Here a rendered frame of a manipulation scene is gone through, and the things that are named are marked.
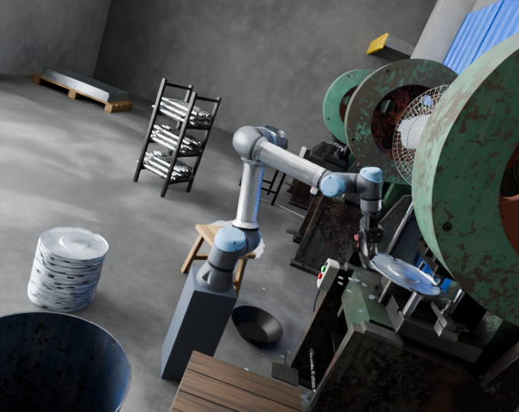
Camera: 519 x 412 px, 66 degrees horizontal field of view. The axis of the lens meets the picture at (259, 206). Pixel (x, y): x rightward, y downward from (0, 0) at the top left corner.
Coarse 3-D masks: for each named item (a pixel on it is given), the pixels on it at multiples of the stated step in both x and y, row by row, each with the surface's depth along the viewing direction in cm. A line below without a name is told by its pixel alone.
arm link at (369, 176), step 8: (368, 168) 144; (376, 168) 143; (360, 176) 144; (368, 176) 141; (376, 176) 140; (360, 184) 143; (368, 184) 142; (376, 184) 141; (360, 192) 145; (368, 192) 142; (376, 192) 142; (368, 200) 143; (376, 200) 143
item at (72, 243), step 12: (60, 228) 190; (72, 228) 194; (48, 240) 178; (60, 240) 180; (72, 240) 183; (84, 240) 187; (96, 240) 192; (60, 252) 173; (72, 252) 176; (84, 252) 180; (96, 252) 183
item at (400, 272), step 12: (372, 264) 152; (384, 264) 158; (396, 264) 163; (408, 264) 168; (396, 276) 150; (408, 276) 153; (420, 276) 160; (408, 288) 142; (420, 288) 148; (432, 288) 153
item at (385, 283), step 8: (360, 256) 158; (368, 264) 151; (376, 272) 149; (384, 280) 157; (376, 288) 161; (384, 288) 154; (392, 288) 152; (400, 288) 152; (376, 296) 159; (384, 296) 154; (400, 296) 153; (384, 304) 155
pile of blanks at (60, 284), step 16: (48, 256) 171; (32, 272) 180; (48, 272) 173; (64, 272) 174; (80, 272) 176; (96, 272) 184; (32, 288) 179; (48, 288) 176; (64, 288) 176; (80, 288) 180; (48, 304) 177; (64, 304) 180; (80, 304) 185
